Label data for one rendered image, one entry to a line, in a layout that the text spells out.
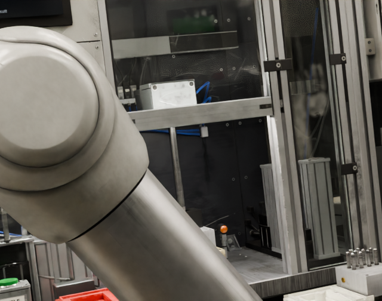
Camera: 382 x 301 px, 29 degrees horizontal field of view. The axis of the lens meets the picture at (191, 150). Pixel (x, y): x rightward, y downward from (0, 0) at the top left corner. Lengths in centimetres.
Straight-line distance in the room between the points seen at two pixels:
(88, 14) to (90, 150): 107
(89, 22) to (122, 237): 103
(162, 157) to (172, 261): 147
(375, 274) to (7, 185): 119
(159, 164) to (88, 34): 60
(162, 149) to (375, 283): 75
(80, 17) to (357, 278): 82
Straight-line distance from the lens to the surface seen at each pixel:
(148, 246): 65
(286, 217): 178
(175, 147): 188
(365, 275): 167
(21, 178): 58
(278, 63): 177
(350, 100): 186
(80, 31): 162
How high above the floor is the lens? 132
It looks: 3 degrees down
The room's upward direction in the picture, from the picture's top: 7 degrees counter-clockwise
